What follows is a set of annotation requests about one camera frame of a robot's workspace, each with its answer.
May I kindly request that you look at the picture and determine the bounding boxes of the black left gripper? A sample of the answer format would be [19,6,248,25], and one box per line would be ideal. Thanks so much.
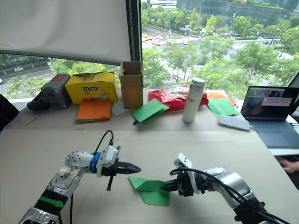
[102,160,142,191]

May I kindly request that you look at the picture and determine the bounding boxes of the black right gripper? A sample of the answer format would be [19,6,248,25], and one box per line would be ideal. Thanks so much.
[161,171,195,196]

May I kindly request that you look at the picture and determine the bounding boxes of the green paper sheet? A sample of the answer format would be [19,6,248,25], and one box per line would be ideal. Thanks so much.
[128,176,171,207]
[77,118,112,124]

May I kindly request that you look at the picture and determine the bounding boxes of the pale grey paper sheet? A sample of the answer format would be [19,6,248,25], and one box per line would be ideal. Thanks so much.
[111,101,130,116]

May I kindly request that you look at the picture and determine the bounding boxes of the green folded paper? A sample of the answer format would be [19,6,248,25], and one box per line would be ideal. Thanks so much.
[132,98,171,123]

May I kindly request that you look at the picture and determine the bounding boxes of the orange paper sheet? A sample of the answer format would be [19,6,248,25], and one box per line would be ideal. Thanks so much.
[206,91,237,105]

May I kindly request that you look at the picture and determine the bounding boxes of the bystander bare hand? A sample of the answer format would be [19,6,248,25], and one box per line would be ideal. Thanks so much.
[279,156,299,174]

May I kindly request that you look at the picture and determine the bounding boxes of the orange folded paper stack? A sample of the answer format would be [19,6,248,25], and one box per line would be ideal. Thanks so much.
[76,99,113,123]

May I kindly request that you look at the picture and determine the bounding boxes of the tall brown cardboard box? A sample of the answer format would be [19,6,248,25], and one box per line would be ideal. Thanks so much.
[119,61,144,110]

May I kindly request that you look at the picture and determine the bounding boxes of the white bottle with red print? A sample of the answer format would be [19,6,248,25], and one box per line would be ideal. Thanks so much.
[182,78,206,124]

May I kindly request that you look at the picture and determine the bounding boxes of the red snack bag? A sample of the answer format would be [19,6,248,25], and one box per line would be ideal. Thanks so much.
[148,85,209,112]

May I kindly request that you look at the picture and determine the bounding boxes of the smartphone with pale case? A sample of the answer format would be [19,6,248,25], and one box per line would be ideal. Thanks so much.
[217,115,251,132]

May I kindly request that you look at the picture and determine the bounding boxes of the green paper pile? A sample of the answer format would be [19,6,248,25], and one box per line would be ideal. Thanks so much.
[207,98,240,117]

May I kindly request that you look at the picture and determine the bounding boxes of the yellow candy box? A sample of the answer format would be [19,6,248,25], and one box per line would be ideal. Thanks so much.
[64,71,118,105]

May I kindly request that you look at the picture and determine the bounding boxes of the grey device with red label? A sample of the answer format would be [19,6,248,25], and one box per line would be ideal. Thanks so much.
[41,73,72,109]

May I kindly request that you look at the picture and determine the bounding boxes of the black rounded device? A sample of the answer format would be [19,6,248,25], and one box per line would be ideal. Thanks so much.
[27,93,51,111]

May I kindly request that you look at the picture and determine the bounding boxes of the dark grey open laptop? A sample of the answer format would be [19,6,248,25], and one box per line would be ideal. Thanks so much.
[240,85,299,148]

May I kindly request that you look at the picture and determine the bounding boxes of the white roller blind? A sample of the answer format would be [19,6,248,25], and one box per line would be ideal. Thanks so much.
[0,0,131,66]

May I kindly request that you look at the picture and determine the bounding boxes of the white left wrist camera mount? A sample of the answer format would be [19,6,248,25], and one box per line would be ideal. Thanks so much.
[97,144,121,178]

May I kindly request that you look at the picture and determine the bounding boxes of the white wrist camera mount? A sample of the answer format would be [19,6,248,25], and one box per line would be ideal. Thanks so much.
[97,144,121,178]
[173,153,201,194]

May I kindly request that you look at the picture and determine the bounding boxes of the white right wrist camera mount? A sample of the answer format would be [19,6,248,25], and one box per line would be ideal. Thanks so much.
[173,153,201,194]

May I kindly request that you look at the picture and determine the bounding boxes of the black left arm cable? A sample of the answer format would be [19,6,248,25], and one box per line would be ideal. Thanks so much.
[69,130,115,224]

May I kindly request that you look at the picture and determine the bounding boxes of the dark window frame post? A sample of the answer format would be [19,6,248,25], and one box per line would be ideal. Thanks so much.
[125,0,142,63]

